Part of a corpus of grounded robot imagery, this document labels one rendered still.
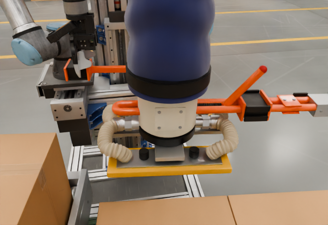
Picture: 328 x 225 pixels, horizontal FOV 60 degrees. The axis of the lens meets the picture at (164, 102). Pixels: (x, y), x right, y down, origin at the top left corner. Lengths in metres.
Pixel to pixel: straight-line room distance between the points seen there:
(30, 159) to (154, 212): 0.59
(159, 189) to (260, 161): 0.96
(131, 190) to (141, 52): 1.33
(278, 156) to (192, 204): 1.33
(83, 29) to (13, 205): 0.57
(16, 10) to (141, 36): 0.70
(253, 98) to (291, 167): 1.68
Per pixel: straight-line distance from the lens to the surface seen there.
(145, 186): 1.90
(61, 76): 1.35
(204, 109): 0.81
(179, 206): 1.37
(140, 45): 0.66
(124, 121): 0.84
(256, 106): 0.83
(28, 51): 1.21
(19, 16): 1.26
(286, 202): 1.50
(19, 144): 1.17
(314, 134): 2.95
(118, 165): 0.80
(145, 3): 0.61
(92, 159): 2.12
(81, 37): 0.99
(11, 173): 1.06
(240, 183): 2.26
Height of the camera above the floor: 1.63
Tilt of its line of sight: 32 degrees down
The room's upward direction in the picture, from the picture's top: straight up
